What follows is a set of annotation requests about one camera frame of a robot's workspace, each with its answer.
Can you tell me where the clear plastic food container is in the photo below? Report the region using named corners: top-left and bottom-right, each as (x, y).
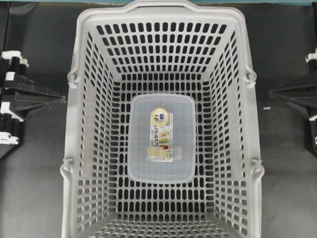
top-left (127, 93), bottom-right (196, 184)

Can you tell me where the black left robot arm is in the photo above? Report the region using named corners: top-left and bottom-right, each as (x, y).
top-left (0, 51), bottom-right (66, 158)

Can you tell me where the grey plastic shopping basket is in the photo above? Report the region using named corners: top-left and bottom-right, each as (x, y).
top-left (60, 0), bottom-right (264, 238)

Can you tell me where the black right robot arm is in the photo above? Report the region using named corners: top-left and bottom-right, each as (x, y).
top-left (269, 52), bottom-right (317, 154)

